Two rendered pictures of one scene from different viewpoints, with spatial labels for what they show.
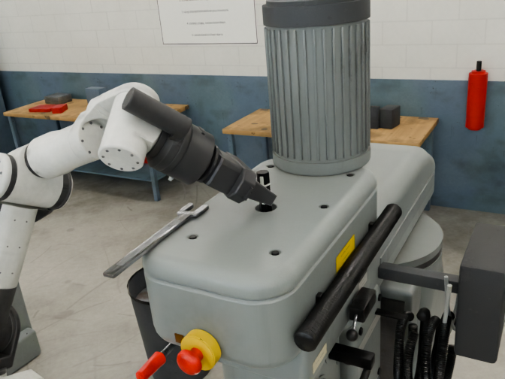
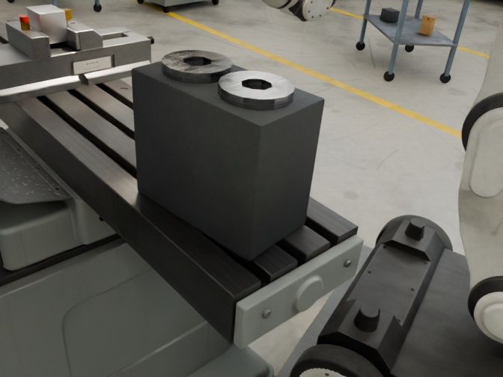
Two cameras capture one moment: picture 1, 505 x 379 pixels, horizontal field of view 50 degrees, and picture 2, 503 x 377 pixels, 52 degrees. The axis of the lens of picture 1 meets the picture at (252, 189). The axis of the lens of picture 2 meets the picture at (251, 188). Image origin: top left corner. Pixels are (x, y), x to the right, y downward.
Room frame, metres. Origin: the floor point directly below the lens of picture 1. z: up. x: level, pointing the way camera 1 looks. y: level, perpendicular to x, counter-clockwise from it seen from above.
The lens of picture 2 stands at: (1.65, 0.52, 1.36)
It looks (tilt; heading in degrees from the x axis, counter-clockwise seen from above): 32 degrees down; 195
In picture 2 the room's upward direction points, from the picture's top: 5 degrees clockwise
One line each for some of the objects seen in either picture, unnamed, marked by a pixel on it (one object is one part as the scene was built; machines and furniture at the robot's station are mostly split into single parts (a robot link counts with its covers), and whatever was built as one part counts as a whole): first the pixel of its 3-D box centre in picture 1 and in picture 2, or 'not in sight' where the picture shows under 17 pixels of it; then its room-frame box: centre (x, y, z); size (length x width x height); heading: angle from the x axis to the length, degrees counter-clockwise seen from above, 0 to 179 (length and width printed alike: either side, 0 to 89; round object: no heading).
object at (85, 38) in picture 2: not in sight; (75, 31); (0.72, -0.14, 1.03); 0.12 x 0.06 x 0.04; 60
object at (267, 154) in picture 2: not in sight; (222, 144); (1.08, 0.32, 1.04); 0.22 x 0.12 x 0.20; 66
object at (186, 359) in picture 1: (192, 359); not in sight; (0.64, 0.11, 1.76); 0.04 x 0.03 x 0.04; 59
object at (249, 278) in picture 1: (273, 244); not in sight; (0.87, -0.03, 1.81); 0.47 x 0.26 x 0.16; 149
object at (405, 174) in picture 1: (361, 210); not in sight; (1.28, -0.28, 1.66); 0.80 x 0.23 x 0.20; 149
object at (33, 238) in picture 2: not in sight; (99, 169); (0.85, -0.02, 0.80); 0.50 x 0.35 x 0.12; 149
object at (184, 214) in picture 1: (158, 236); not in sight; (0.77, 0.15, 1.89); 0.24 x 0.04 x 0.01; 152
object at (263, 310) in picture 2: not in sight; (86, 117); (0.83, -0.06, 0.90); 1.24 x 0.23 x 0.08; 59
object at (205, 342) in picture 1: (201, 350); not in sight; (0.66, 0.10, 1.76); 0.06 x 0.02 x 0.06; 59
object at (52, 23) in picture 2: not in sight; (47, 24); (0.77, -0.17, 1.05); 0.06 x 0.05 x 0.06; 60
